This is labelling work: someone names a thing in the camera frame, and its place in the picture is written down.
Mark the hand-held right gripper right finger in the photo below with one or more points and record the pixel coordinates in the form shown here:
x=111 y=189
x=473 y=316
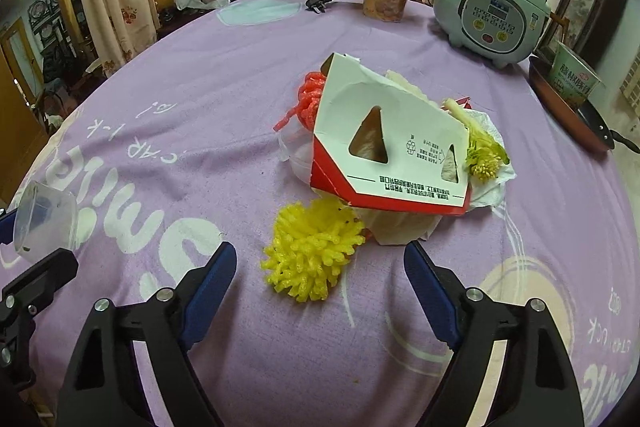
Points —
x=425 y=279

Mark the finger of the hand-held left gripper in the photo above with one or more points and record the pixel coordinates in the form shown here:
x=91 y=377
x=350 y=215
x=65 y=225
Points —
x=7 y=227
x=42 y=274

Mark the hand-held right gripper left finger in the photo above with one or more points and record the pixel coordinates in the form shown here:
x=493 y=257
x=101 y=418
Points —
x=212 y=279

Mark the clear plastic cup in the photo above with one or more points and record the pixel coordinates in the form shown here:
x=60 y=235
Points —
x=45 y=219

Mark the yellow foam fruit net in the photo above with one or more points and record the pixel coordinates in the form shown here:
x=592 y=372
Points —
x=312 y=252

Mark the white floral paper towel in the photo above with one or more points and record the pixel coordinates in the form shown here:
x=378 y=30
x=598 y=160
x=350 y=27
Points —
x=492 y=179

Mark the white and red cardboard box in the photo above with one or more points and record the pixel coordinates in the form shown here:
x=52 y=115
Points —
x=410 y=127

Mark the red foam fruit net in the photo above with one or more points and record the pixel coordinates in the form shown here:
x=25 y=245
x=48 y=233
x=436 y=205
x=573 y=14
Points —
x=310 y=99

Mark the beige paper scrap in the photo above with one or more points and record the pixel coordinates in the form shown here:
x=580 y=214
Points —
x=400 y=227

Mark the green vegetable scrap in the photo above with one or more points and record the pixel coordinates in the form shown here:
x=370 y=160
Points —
x=482 y=147

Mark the purple printed tablecloth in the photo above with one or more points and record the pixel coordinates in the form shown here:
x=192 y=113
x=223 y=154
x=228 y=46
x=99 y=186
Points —
x=200 y=132

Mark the copper frying pan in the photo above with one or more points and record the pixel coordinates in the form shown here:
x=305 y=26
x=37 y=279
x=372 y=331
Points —
x=565 y=117

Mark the green instant noodle cup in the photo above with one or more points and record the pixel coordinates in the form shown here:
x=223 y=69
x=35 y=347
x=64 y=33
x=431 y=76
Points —
x=572 y=74

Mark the pale green rice cooker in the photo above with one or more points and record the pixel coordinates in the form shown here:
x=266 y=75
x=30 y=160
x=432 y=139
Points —
x=492 y=2

